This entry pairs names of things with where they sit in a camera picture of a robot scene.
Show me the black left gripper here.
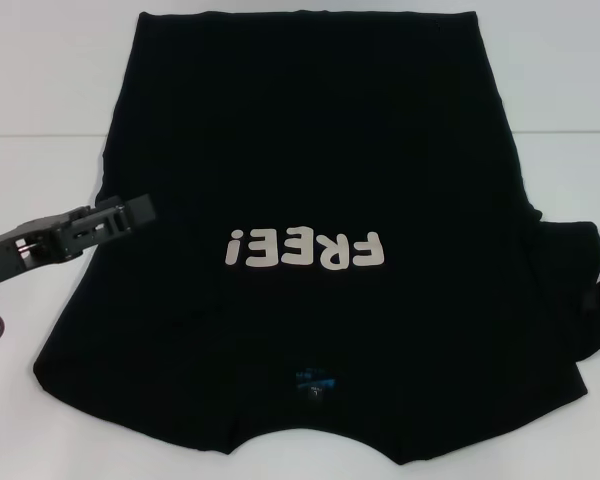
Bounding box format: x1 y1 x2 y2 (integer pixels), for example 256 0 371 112
0 194 157 291

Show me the black shirt with FREE print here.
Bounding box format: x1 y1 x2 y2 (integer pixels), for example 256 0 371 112
32 10 600 454

